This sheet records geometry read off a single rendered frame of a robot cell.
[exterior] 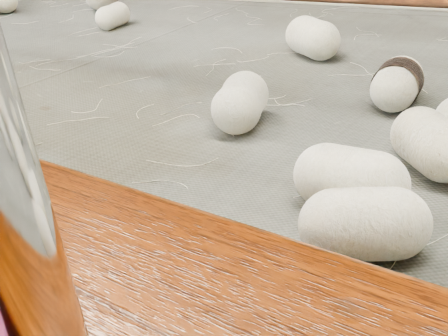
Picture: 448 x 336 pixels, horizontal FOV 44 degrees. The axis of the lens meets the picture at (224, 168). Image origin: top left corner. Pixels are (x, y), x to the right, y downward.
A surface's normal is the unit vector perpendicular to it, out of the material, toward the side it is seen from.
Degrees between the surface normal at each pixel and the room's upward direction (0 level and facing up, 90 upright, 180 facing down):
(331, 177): 60
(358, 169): 39
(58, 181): 0
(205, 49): 0
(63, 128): 0
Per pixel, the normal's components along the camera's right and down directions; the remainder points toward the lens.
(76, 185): -0.09, -0.88
